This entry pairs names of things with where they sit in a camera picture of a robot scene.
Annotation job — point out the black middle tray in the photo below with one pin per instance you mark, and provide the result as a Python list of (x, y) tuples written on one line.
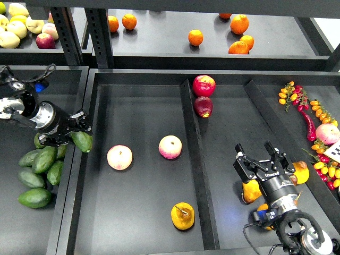
[(129, 211)]

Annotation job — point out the bright red apple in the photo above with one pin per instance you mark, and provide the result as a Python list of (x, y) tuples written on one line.
[(203, 85)]

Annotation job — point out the red chili pepper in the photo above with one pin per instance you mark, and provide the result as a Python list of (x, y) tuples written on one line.
[(311, 130)]

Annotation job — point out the green avocado left pile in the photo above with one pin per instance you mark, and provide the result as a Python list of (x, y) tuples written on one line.
[(27, 159)]

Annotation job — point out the black perforated upright post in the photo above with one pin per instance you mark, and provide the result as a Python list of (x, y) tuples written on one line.
[(63, 20)]

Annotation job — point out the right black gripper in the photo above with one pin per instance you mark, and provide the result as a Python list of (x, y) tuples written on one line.
[(275, 187)]

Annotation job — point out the pale yellow apple with stem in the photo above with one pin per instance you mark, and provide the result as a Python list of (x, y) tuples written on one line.
[(34, 26)]

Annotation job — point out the cherry tomato bunch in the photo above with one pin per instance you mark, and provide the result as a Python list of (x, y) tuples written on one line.
[(293, 95), (327, 168)]

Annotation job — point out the green avocado centre pile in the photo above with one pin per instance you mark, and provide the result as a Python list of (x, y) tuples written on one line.
[(44, 160)]

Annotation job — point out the black tray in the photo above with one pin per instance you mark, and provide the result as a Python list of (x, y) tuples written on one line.
[(49, 100), (129, 211)]

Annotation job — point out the black upper left shelf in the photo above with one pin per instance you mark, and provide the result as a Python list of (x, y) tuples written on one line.
[(27, 53)]

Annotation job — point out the pale yellow apple middle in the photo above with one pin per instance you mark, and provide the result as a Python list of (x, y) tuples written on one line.
[(18, 28)]

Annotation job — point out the lower cherry tomato bunch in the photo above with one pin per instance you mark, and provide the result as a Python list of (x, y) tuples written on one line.
[(327, 168)]

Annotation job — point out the upper cherry tomato bunch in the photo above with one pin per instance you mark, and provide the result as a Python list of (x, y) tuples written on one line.
[(293, 95)]

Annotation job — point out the dark red apple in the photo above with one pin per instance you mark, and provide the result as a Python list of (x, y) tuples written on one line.
[(203, 106)]

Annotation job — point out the pink apple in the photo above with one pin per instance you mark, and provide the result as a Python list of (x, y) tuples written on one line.
[(170, 147), (119, 157)]

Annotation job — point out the pale yellow pear bottom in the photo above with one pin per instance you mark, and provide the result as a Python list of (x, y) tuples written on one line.
[(9, 40)]

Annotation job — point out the checkered marker card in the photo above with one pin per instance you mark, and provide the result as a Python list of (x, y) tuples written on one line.
[(333, 152)]

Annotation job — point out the pink apple left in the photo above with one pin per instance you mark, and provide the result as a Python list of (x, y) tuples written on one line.
[(119, 157)]

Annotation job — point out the pale peach upper shelf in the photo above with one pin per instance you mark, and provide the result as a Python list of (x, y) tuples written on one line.
[(50, 29)]

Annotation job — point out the green avocado pile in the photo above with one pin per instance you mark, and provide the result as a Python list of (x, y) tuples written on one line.
[(27, 159), (44, 160)]

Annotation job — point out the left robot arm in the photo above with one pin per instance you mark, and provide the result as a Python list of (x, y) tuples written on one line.
[(20, 102)]

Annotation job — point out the pink peach right tray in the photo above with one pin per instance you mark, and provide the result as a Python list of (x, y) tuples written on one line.
[(327, 133)]

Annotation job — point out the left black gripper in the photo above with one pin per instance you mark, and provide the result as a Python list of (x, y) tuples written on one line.
[(60, 124)]

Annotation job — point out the pink apple centre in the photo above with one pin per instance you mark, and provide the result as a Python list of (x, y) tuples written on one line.
[(170, 147)]

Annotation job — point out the red apple upper shelf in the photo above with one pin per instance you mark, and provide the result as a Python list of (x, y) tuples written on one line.
[(45, 41)]

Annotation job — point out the black left tray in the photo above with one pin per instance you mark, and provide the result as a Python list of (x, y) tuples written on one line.
[(49, 100)]

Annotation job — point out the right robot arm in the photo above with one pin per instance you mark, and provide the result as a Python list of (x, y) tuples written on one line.
[(297, 231)]

